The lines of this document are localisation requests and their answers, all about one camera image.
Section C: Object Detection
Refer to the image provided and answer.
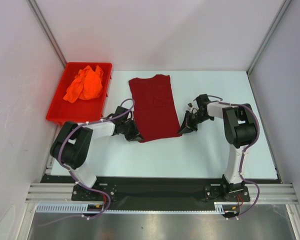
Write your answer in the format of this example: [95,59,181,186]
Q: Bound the red plastic bin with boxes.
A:
[46,62,113,125]

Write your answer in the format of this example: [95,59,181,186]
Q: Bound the dark red t shirt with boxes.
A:
[128,74,180,143]

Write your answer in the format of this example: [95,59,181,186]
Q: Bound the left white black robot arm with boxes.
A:
[50,106,144,200]

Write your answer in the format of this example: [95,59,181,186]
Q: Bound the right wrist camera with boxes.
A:
[188,94,211,113]

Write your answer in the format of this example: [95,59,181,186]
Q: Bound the orange t shirt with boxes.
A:
[63,65,104,104]

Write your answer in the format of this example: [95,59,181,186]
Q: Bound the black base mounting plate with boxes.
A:
[39,175,282,211]

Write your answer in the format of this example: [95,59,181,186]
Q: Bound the left corner aluminium post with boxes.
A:
[26,0,67,68]

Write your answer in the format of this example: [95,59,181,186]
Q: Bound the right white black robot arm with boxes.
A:
[178,94,260,201]

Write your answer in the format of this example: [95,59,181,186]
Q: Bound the slotted grey cable duct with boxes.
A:
[35,202,238,216]

